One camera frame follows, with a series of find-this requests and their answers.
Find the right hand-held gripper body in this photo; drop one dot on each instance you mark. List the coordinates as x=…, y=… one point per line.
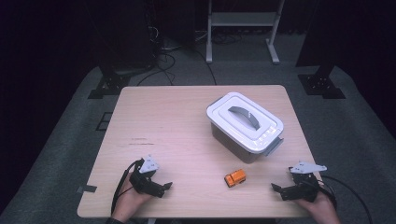
x=303, y=186

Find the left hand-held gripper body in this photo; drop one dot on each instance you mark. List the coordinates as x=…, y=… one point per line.
x=144, y=182

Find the orange toy truck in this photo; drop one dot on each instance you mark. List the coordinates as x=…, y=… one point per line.
x=235, y=178

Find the clear brown storage box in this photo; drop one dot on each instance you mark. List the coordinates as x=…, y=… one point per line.
x=232, y=144

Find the person's left hand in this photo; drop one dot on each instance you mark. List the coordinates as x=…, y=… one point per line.
x=127, y=203

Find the person's right hand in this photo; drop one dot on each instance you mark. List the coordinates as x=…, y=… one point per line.
x=322, y=208

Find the grey tape strip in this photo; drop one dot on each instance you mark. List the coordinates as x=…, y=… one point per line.
x=87, y=188

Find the black stand with square base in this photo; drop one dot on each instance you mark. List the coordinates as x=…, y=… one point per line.
x=320, y=84
x=109, y=85

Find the white metal stand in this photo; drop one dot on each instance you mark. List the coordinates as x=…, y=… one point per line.
x=243, y=18

